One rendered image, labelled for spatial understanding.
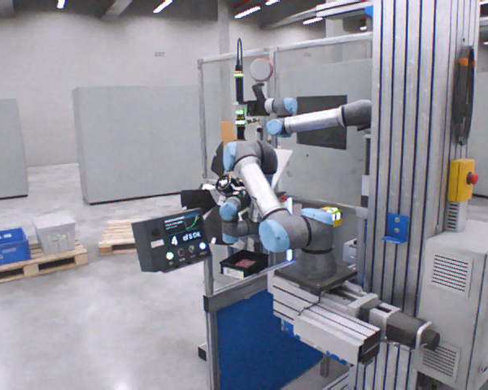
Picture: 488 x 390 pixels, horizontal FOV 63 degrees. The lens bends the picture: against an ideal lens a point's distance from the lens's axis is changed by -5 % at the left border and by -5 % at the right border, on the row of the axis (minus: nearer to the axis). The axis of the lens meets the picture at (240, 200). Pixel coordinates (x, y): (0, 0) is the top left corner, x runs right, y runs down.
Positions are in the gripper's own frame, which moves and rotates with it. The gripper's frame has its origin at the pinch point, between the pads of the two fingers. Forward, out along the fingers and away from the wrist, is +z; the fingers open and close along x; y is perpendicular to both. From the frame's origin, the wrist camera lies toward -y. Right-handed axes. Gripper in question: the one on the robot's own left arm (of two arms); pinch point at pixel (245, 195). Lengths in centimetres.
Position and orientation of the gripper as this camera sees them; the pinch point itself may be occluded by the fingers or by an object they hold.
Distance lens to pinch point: 218.0
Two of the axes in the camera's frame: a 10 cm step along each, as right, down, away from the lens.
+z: 1.8, -2.2, 9.6
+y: -9.7, 0.9, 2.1
